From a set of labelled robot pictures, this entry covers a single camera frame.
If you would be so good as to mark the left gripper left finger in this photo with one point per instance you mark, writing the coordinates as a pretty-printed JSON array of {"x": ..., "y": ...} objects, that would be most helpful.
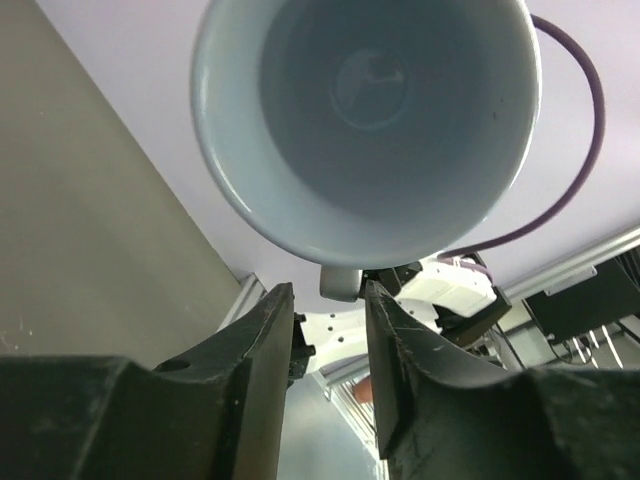
[{"x": 212, "y": 412}]

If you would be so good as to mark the person in background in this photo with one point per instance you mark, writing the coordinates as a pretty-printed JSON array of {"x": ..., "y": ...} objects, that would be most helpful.
[{"x": 363, "y": 391}]

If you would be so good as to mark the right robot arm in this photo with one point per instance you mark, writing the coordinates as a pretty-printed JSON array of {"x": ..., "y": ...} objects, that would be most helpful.
[{"x": 453, "y": 297}]

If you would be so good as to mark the light blue mug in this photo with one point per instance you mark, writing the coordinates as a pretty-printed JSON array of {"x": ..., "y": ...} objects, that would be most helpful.
[{"x": 362, "y": 135}]

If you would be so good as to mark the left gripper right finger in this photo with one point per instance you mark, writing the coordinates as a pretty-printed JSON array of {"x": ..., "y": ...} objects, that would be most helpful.
[{"x": 443, "y": 413}]

